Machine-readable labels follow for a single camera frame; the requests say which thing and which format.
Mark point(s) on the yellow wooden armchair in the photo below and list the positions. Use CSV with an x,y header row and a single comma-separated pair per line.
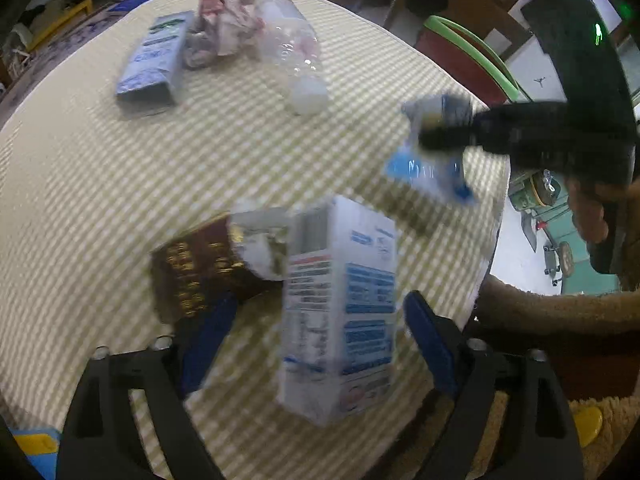
x,y
69,17

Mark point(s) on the dark brown cigarette box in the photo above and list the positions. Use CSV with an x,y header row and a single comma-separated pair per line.
x,y
241,252

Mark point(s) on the red green trash bin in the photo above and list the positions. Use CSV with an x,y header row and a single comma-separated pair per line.
x,y
470,61

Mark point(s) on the blue white wrapper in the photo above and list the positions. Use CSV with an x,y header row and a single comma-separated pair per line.
x,y
435,174

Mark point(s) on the right hand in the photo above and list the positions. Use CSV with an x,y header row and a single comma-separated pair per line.
x,y
587,208

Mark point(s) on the clear plastic bottle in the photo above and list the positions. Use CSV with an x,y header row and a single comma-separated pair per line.
x,y
289,49

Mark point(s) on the yellow checkered table cloth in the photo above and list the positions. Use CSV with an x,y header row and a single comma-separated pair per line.
x,y
87,193

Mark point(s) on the silver blue snack bag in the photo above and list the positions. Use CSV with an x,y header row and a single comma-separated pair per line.
x,y
151,78

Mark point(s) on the white blue medicine box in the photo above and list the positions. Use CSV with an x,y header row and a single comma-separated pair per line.
x,y
339,311

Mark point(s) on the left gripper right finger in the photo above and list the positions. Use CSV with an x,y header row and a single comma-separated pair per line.
x,y
514,403

